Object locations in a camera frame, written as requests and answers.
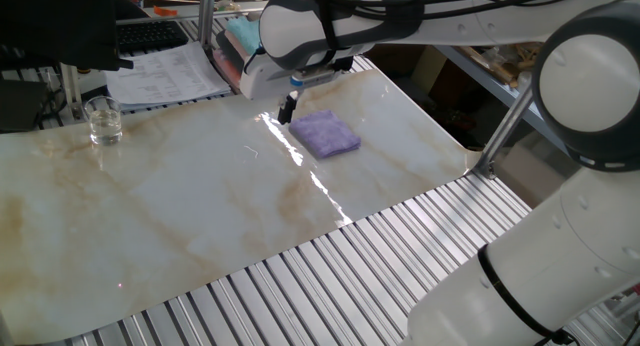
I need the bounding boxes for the purple microfibre cloth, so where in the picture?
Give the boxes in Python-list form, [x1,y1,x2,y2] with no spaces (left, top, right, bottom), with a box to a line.
[288,108,363,161]

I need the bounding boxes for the printed paper stack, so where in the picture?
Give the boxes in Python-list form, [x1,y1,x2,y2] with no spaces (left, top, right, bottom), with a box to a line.
[103,40,233,113]

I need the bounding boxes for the grey metal shelf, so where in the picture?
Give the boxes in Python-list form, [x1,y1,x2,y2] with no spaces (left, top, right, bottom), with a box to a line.
[434,43,571,155]

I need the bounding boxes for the teal sponge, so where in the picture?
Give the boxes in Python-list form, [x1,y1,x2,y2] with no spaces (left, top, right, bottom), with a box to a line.
[225,16,262,55]

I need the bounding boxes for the clear glass of water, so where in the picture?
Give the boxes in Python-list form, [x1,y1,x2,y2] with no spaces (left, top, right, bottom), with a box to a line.
[82,95,124,148]

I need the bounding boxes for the pink and black board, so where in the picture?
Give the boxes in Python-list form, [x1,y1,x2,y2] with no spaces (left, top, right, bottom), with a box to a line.
[214,28,250,91]

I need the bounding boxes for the aluminium frame post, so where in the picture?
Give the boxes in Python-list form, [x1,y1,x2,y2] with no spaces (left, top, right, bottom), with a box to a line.
[472,88,535,180]
[197,0,217,51]

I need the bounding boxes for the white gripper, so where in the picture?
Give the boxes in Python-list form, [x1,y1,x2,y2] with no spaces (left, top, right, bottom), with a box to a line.
[239,48,302,127]

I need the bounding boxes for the large black monitor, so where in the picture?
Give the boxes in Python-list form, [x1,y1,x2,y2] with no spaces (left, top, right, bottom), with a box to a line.
[0,0,135,73]

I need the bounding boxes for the wooden sticks pile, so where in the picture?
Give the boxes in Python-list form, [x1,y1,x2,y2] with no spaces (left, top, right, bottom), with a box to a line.
[457,41,544,86]

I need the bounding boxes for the black computer keyboard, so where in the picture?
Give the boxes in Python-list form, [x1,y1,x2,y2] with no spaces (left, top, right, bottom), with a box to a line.
[115,19,191,55]

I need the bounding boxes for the dark box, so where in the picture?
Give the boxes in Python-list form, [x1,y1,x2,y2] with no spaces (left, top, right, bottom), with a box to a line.
[0,78,50,135]

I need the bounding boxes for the silver wrist camera blue caps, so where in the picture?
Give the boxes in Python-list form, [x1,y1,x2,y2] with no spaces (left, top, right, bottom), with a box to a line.
[289,65,345,90]

